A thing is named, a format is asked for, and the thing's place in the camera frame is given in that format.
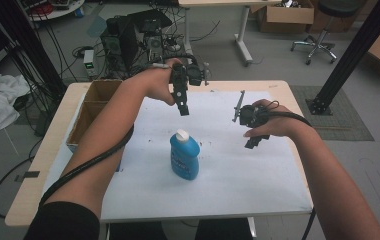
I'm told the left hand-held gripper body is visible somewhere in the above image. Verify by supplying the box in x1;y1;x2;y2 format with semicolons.
170;61;211;103

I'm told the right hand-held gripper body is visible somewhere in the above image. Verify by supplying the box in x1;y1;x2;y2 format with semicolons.
232;89;273;129

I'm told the blue bottle with white cap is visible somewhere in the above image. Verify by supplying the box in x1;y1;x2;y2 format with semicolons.
169;129;201;182

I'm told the person's left hand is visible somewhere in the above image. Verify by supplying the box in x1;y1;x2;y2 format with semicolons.
143;58;183;107

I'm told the person's right hand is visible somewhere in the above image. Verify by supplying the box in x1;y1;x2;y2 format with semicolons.
243;98;301;139

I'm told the white paper sheet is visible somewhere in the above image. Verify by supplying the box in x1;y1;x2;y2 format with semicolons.
42;90;314;224

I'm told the black computer tower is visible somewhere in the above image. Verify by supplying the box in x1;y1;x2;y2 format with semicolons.
99;15;140;77

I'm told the white desk with legs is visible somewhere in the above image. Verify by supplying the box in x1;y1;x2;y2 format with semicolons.
177;0;283;67

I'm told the grey floor mat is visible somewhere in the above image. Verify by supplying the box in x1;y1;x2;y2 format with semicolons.
289;84;375;142

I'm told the open cardboard box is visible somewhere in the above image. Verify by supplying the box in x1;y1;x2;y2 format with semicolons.
66;79;124;154

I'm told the small grey power supply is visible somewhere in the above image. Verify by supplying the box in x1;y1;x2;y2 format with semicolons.
83;49;97;79

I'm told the office chair with star base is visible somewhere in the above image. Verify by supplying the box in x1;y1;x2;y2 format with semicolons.
290;0;368;66

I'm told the cardboard box with flaps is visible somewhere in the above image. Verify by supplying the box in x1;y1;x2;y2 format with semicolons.
257;0;315;35

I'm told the round white shelf table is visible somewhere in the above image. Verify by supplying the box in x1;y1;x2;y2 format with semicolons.
19;0;86;22

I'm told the person's black shirt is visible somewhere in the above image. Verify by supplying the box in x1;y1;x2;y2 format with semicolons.
23;201;101;240

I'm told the black tape strip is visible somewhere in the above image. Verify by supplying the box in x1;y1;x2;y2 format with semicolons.
14;170;41;183

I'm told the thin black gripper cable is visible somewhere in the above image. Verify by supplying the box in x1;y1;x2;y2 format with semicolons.
259;99;317;240

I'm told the thick black gripper cable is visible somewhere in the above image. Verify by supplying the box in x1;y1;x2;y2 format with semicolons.
38;124;135;207

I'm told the black metal frame post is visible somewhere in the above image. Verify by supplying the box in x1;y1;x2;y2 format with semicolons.
306;0;380;116

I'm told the bundle of black cables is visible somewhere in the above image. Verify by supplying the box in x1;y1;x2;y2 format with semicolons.
0;0;68;101

